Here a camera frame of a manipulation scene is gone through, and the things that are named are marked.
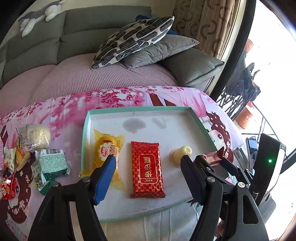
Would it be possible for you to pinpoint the grey white plush toy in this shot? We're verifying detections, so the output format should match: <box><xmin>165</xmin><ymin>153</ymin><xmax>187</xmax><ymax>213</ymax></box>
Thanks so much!
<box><xmin>18</xmin><ymin>1</ymin><xmax>65</xmax><ymax>38</ymax></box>

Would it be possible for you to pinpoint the light green snack packet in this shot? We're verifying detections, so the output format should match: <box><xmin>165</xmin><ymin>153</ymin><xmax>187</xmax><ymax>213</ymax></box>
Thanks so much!
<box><xmin>35</xmin><ymin>149</ymin><xmax>70</xmax><ymax>182</ymax></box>

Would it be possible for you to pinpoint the orange cake packet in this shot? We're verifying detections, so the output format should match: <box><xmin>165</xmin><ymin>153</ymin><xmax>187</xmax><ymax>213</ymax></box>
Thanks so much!
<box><xmin>16</xmin><ymin>138</ymin><xmax>31</xmax><ymax>171</ymax></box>

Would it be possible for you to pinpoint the yellow soft bread packet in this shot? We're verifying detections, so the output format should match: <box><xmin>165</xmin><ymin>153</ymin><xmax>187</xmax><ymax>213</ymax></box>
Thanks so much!
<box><xmin>79</xmin><ymin>128</ymin><xmax>125</xmax><ymax>191</ymax></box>

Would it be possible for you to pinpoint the cartoon pink tablecloth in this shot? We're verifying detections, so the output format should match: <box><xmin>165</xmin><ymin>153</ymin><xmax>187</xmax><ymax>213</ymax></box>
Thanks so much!
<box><xmin>1</xmin><ymin>86</ymin><xmax>243</xmax><ymax>240</ymax></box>

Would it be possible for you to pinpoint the red gold snack bag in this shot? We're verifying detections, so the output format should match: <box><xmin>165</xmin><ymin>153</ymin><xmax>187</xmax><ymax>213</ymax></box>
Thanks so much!
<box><xmin>1</xmin><ymin>169</ymin><xmax>16</xmax><ymax>200</ymax></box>

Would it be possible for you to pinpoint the red snack packet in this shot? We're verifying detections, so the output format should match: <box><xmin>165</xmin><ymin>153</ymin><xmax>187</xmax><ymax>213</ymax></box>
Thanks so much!
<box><xmin>130</xmin><ymin>141</ymin><xmax>166</xmax><ymax>198</ymax></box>

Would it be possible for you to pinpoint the patterned beige curtain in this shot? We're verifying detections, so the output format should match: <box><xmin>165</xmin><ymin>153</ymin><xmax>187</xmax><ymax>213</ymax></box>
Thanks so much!
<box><xmin>172</xmin><ymin>0</ymin><xmax>240</xmax><ymax>60</ymax></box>

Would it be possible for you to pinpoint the teal rimmed white tray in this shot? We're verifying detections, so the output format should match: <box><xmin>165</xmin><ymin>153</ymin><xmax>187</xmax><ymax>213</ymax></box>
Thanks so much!
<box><xmin>81</xmin><ymin>106</ymin><xmax>216</xmax><ymax>222</ymax></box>

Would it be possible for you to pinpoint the white orange snack packet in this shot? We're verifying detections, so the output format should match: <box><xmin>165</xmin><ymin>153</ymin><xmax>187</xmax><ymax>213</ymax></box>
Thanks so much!
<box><xmin>4</xmin><ymin>147</ymin><xmax>16</xmax><ymax>172</ymax></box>

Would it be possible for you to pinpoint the grey pillow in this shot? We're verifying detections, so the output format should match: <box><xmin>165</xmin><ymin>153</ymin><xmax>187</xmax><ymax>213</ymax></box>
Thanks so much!
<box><xmin>122</xmin><ymin>35</ymin><xmax>199</xmax><ymax>69</ymax></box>

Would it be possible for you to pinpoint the dark green biscuit packet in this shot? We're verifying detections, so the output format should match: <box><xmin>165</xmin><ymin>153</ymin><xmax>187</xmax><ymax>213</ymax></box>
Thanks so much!
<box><xmin>31</xmin><ymin>166</ymin><xmax>56</xmax><ymax>196</ymax></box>

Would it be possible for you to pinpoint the pale yellow jelly cup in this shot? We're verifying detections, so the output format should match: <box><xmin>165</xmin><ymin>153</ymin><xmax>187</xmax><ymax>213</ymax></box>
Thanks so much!
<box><xmin>170</xmin><ymin>146</ymin><xmax>192</xmax><ymax>168</ymax></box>

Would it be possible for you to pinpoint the grey sectional sofa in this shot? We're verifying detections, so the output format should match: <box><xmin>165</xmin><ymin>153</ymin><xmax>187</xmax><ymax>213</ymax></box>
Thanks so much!
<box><xmin>1</xmin><ymin>6</ymin><xmax>224</xmax><ymax>90</ymax></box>

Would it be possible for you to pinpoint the red small box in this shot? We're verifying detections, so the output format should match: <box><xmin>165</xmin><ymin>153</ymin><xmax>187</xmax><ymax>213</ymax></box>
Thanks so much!
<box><xmin>201</xmin><ymin>147</ymin><xmax>224</xmax><ymax>166</ymax></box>

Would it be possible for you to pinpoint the black white patterned pillow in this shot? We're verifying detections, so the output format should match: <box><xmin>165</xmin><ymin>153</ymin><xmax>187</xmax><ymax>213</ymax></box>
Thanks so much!
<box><xmin>91</xmin><ymin>16</ymin><xmax>175</xmax><ymax>69</ymax></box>

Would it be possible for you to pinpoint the pink sofa seat cover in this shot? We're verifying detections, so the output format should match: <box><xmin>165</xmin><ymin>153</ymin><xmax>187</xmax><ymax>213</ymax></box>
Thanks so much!
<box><xmin>1</xmin><ymin>54</ymin><xmax>177</xmax><ymax>115</ymax></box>

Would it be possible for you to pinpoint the clear packet pale pastry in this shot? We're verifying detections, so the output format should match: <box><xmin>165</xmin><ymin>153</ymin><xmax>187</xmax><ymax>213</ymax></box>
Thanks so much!
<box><xmin>16</xmin><ymin>124</ymin><xmax>51</xmax><ymax>152</ymax></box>

